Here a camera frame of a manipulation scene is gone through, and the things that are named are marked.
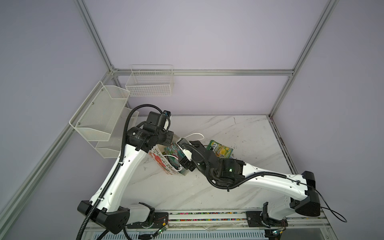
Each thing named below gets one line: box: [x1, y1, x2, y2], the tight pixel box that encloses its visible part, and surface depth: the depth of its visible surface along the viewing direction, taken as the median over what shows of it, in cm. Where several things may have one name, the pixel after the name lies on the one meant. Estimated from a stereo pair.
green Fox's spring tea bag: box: [207, 140, 234, 159], surface depth 100 cm
